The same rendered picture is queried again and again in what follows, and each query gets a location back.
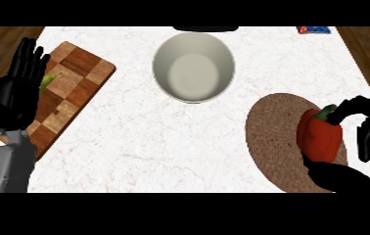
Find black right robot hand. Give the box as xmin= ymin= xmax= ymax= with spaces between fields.
xmin=303 ymin=95 xmax=370 ymax=194

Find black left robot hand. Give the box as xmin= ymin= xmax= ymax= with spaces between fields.
xmin=0 ymin=37 xmax=52 ymax=131

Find red bell pepper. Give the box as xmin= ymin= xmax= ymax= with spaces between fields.
xmin=295 ymin=104 xmax=344 ymax=164

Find brown round woven placemat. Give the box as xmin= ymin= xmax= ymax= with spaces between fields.
xmin=245 ymin=92 xmax=350 ymax=194

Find pale grey bowl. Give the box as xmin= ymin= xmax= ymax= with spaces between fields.
xmin=152 ymin=31 xmax=238 ymax=105

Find green vegetable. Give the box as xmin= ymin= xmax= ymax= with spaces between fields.
xmin=39 ymin=71 xmax=64 ymax=94

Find checkered wooden cutting board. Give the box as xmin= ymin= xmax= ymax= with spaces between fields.
xmin=25 ymin=40 xmax=117 ymax=163

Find black rounded object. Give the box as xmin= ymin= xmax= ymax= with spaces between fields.
xmin=173 ymin=25 xmax=241 ymax=33

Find blue and red packet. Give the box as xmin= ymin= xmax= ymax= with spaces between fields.
xmin=297 ymin=25 xmax=333 ymax=35

